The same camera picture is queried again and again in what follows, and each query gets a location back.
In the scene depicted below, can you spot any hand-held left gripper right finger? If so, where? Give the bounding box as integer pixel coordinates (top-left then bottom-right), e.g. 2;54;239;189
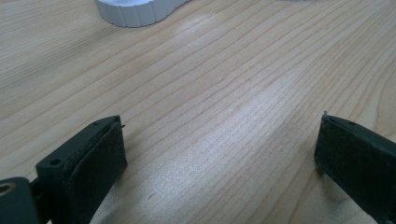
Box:
314;111;396;224

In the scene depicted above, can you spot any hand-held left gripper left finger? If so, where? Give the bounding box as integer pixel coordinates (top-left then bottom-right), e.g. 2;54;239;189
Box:
35;115;128;224

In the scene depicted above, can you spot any white container with chrome rim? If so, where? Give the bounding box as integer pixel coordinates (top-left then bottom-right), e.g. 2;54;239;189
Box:
94;0;191;29

